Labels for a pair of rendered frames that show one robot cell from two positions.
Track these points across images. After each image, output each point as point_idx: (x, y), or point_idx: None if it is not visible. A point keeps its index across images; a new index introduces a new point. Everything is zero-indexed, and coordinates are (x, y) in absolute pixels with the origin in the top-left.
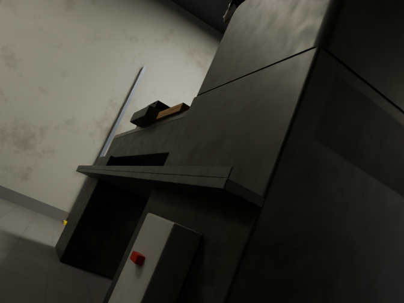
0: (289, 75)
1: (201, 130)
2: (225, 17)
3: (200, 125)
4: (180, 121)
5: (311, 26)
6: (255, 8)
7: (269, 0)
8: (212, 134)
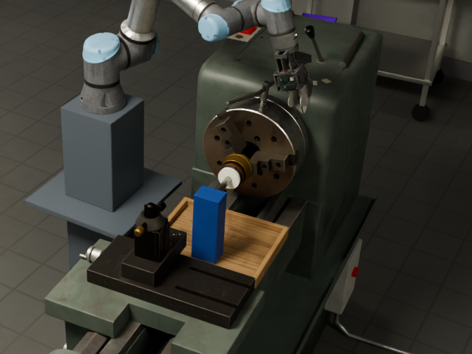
0: (363, 145)
1: (333, 211)
2: (307, 106)
3: (332, 210)
4: (285, 242)
5: (369, 116)
6: (350, 105)
7: (357, 97)
8: (340, 204)
